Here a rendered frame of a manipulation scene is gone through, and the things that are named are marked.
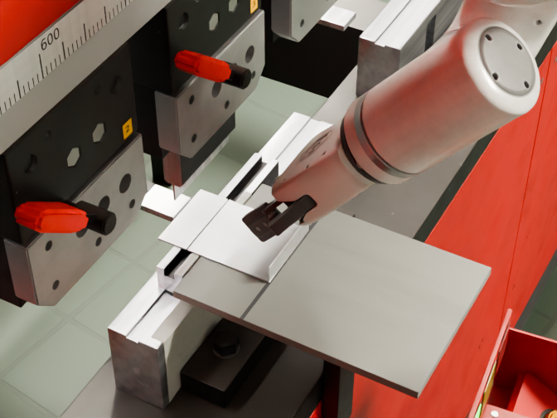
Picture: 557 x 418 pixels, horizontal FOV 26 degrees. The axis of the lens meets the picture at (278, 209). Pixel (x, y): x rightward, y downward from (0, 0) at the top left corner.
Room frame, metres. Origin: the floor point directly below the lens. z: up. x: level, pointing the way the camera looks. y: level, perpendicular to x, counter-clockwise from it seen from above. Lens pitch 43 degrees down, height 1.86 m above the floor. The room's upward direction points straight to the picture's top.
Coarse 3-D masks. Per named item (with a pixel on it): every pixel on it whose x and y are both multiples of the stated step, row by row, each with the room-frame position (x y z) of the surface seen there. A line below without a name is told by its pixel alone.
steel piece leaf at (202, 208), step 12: (204, 192) 0.95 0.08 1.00; (192, 204) 0.93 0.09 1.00; (204, 204) 0.93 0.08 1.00; (216, 204) 0.93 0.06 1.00; (180, 216) 0.91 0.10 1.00; (192, 216) 0.91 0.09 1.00; (204, 216) 0.91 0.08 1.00; (168, 228) 0.90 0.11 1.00; (180, 228) 0.90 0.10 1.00; (192, 228) 0.90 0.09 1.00; (204, 228) 0.90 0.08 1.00; (168, 240) 0.88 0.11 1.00; (180, 240) 0.88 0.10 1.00; (192, 240) 0.88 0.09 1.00
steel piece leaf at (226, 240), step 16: (224, 208) 0.93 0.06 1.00; (240, 208) 0.93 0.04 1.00; (224, 224) 0.90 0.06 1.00; (240, 224) 0.90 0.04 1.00; (208, 240) 0.88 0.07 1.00; (224, 240) 0.88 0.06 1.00; (240, 240) 0.88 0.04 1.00; (256, 240) 0.88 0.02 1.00; (272, 240) 0.88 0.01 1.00; (288, 240) 0.86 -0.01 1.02; (208, 256) 0.86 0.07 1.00; (224, 256) 0.86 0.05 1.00; (240, 256) 0.86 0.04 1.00; (256, 256) 0.86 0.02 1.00; (272, 256) 0.86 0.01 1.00; (288, 256) 0.86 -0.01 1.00; (256, 272) 0.83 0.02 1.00; (272, 272) 0.83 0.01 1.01
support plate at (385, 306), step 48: (336, 240) 0.88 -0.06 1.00; (384, 240) 0.88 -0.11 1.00; (192, 288) 0.81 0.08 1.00; (240, 288) 0.81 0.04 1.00; (288, 288) 0.81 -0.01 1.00; (336, 288) 0.81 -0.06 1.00; (384, 288) 0.81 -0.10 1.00; (432, 288) 0.81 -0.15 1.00; (480, 288) 0.82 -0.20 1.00; (288, 336) 0.75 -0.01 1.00; (336, 336) 0.75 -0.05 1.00; (384, 336) 0.75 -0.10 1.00; (432, 336) 0.75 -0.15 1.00; (384, 384) 0.70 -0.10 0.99
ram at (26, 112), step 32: (0, 0) 0.64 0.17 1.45; (32, 0) 0.66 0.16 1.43; (64, 0) 0.69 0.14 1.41; (160, 0) 0.79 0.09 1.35; (0, 32) 0.63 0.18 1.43; (32, 32) 0.66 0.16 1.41; (96, 32) 0.72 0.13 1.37; (128, 32) 0.75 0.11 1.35; (0, 64) 0.63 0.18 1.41; (64, 64) 0.68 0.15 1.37; (96, 64) 0.71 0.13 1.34; (32, 96) 0.65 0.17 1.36; (64, 96) 0.68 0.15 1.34; (0, 128) 0.62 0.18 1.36
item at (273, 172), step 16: (256, 160) 1.01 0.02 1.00; (272, 160) 1.01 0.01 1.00; (240, 176) 0.98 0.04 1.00; (256, 176) 0.99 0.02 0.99; (272, 176) 0.99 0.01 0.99; (224, 192) 0.95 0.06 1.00; (240, 192) 0.96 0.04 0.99; (208, 224) 0.91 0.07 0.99; (176, 256) 0.86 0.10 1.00; (160, 272) 0.84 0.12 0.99
